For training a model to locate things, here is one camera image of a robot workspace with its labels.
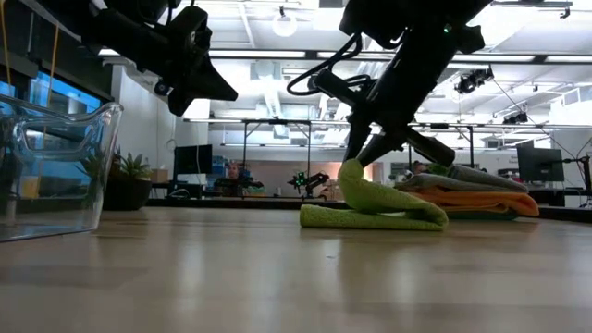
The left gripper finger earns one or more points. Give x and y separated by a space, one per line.
178 104
210 88

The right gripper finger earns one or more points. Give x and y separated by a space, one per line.
430 145
358 125

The grey microfiber towel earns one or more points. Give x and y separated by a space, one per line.
462 181

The lime green microfiber towel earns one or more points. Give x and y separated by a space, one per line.
370 199

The orange microfiber towel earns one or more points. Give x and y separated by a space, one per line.
485 201

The teal microfiber towel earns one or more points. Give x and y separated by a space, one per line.
485 215

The background black robot arm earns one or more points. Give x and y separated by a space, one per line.
310 180

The person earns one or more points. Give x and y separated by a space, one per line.
233 176
418 167

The black computer monitor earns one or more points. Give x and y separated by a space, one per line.
193 159
540 164

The black ceiling spotlight cluster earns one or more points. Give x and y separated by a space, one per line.
472 79
515 118

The brown cardboard box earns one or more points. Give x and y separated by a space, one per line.
159 175

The long ceiling light strip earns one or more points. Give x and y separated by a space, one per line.
108 52

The small potted succulent plant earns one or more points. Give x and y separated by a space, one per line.
131 168

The clear plastic bin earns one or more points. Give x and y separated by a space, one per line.
104 139

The large glass window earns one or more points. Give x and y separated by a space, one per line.
69 102

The background black rig frame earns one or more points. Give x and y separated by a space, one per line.
245 139

